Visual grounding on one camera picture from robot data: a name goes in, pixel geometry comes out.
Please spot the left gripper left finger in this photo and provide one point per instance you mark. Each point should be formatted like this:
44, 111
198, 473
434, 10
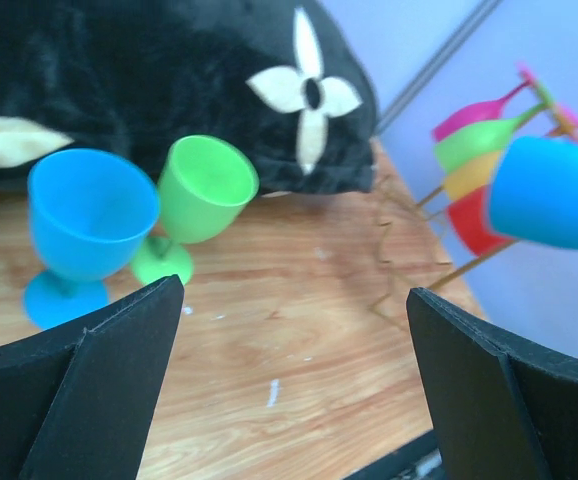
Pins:
77, 400

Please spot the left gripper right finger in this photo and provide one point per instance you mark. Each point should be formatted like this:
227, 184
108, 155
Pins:
502, 406

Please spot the blue wine glass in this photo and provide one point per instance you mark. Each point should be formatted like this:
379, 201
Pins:
89, 212

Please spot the teal glass green base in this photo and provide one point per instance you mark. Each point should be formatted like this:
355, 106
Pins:
534, 193

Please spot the light green wine glass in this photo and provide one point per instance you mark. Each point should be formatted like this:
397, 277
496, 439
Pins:
204, 186

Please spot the red wine glass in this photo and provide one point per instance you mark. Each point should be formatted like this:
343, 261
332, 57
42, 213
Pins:
470, 220

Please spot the yellow wine glass orange base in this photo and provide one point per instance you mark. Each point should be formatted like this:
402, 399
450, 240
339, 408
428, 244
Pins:
472, 175

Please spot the pink base rear glass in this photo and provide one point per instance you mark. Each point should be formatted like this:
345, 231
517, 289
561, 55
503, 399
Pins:
566, 124

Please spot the green glass yellow base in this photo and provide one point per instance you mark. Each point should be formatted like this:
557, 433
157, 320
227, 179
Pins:
483, 137

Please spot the magenta glass green base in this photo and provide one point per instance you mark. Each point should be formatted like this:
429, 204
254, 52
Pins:
481, 111

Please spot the black floral plush pillow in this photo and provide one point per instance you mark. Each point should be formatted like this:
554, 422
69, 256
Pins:
276, 79

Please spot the gold wire glass rack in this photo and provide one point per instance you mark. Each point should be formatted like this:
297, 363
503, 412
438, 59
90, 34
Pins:
416, 238

